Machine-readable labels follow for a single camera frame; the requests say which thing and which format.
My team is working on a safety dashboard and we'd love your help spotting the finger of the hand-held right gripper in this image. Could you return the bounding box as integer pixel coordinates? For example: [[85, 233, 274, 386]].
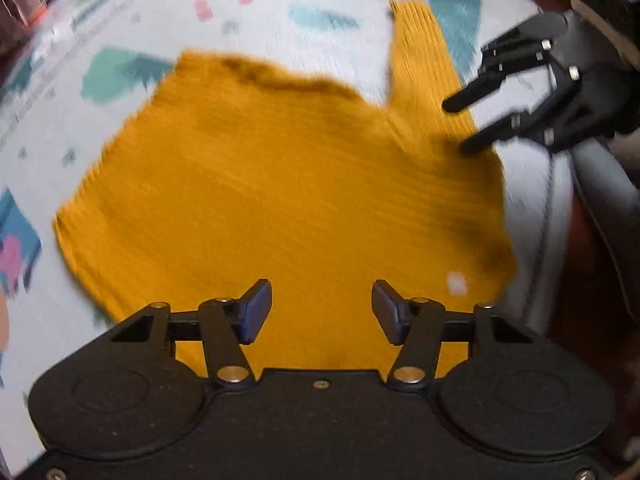
[[442, 11, 569, 114], [459, 66, 584, 157]]

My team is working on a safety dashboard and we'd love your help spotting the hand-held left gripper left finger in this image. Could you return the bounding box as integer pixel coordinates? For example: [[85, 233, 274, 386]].
[[109, 279, 274, 392]]

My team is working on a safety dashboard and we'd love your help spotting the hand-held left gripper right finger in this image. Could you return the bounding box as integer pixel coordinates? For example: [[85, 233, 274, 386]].
[[371, 279, 536, 392]]

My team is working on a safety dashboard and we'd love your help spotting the mustard yellow knit sweater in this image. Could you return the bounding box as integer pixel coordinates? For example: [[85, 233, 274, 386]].
[[52, 0, 518, 381]]

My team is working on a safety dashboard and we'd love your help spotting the printed play mat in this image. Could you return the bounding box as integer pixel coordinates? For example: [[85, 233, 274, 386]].
[[0, 0, 581, 476]]

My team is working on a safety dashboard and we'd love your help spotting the thin black cable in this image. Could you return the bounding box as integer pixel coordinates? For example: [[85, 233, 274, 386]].
[[525, 57, 560, 316]]

